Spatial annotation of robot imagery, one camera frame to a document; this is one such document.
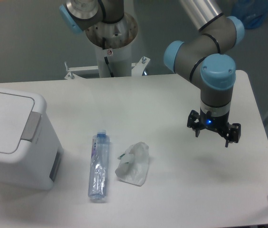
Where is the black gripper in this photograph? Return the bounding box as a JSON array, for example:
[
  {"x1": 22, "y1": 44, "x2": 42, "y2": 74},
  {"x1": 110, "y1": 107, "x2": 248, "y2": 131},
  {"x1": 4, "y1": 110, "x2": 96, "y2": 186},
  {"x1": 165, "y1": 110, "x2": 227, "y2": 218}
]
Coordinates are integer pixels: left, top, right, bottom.
[{"x1": 187, "y1": 110, "x2": 241, "y2": 148}]

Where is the white push-button trash can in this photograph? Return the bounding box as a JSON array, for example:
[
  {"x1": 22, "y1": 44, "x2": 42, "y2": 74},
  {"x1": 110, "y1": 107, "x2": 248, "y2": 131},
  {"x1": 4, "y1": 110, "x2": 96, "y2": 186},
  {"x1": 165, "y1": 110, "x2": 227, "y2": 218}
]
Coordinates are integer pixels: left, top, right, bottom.
[{"x1": 0, "y1": 88, "x2": 64, "y2": 190}]

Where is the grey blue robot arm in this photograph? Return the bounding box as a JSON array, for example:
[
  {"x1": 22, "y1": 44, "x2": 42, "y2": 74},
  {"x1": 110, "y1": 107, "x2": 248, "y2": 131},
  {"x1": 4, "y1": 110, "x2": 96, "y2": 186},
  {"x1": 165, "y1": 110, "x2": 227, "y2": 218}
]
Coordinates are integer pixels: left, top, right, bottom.
[{"x1": 59, "y1": 0, "x2": 245, "y2": 144}]

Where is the crumpled clear plastic bag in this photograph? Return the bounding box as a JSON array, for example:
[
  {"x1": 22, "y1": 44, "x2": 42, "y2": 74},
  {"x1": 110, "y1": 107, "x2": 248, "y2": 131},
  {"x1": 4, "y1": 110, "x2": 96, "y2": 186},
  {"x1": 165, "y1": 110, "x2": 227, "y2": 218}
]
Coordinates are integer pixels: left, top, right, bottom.
[{"x1": 115, "y1": 142, "x2": 149, "y2": 187}]

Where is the crushed clear plastic bottle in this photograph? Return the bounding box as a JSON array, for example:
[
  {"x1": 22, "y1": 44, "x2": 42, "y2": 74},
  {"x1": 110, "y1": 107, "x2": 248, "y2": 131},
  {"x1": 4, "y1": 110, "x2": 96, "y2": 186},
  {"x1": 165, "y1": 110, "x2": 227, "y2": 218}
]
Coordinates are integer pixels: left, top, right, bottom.
[{"x1": 88, "y1": 130, "x2": 110, "y2": 203}]

